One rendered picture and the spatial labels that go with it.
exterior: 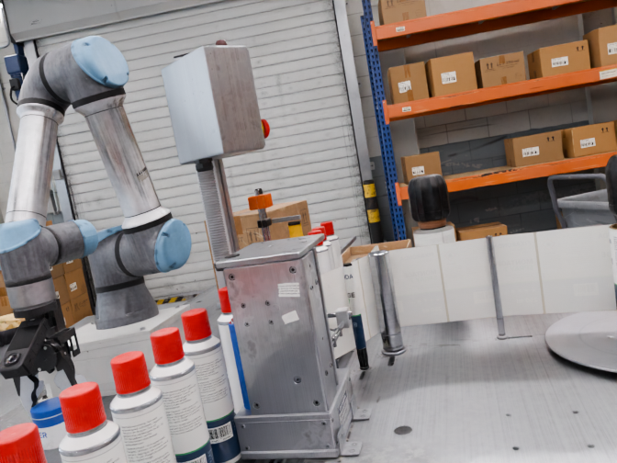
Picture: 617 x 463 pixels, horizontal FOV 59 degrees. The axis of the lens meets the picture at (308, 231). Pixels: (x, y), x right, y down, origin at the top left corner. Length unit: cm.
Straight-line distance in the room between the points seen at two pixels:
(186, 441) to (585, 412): 49
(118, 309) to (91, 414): 86
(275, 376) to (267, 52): 502
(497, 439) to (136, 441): 42
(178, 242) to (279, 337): 66
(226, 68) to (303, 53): 454
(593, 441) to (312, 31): 511
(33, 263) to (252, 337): 50
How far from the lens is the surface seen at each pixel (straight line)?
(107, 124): 127
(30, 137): 131
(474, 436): 75
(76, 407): 53
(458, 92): 493
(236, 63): 103
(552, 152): 513
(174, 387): 65
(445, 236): 116
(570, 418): 79
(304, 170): 546
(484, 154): 574
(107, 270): 138
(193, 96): 105
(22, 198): 125
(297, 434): 73
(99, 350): 127
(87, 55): 125
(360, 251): 232
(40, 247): 107
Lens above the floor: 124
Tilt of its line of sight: 7 degrees down
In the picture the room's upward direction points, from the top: 10 degrees counter-clockwise
